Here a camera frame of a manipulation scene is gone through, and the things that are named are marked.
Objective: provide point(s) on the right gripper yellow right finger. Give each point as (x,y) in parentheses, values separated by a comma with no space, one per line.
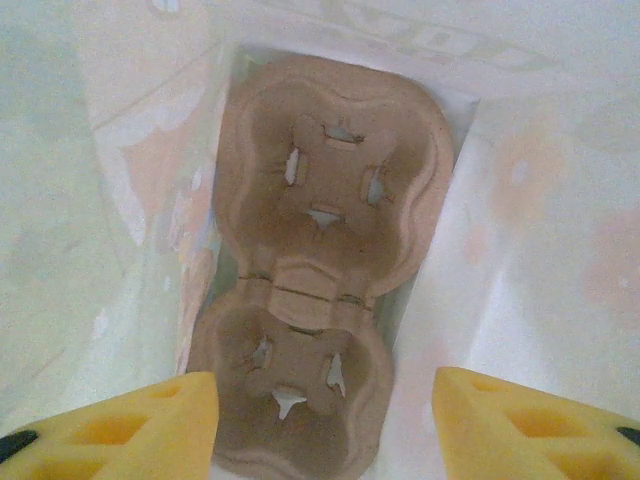
(540,440)

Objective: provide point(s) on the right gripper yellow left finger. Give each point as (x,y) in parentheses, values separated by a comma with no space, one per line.
(110,440)

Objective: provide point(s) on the white printed paper bag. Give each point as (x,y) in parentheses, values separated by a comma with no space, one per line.
(75,200)

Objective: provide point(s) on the brown pulp cup carrier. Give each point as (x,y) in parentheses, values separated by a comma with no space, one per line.
(325,175)

